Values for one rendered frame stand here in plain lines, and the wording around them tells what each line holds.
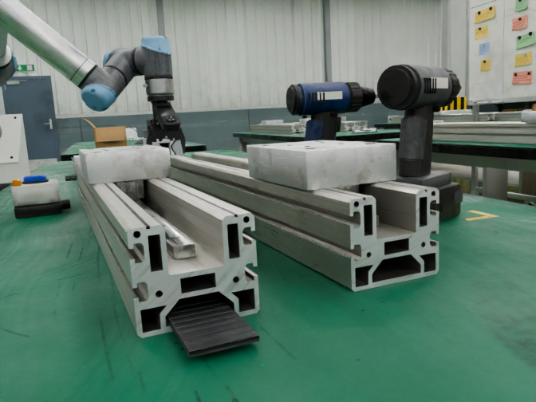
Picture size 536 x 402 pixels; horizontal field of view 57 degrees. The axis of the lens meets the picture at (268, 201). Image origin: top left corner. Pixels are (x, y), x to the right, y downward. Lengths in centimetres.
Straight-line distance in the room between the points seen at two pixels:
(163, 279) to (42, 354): 10
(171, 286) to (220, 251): 5
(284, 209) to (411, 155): 22
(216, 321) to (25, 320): 18
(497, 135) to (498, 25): 200
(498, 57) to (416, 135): 352
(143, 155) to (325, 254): 31
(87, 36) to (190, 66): 236
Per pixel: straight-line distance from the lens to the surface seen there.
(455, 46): 912
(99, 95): 132
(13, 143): 179
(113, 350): 39
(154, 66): 137
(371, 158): 53
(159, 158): 70
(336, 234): 47
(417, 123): 71
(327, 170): 51
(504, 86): 416
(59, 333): 44
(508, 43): 416
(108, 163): 69
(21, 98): 1231
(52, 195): 101
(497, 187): 332
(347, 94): 96
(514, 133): 226
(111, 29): 1241
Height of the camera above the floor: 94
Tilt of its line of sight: 10 degrees down
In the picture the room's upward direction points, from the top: 3 degrees counter-clockwise
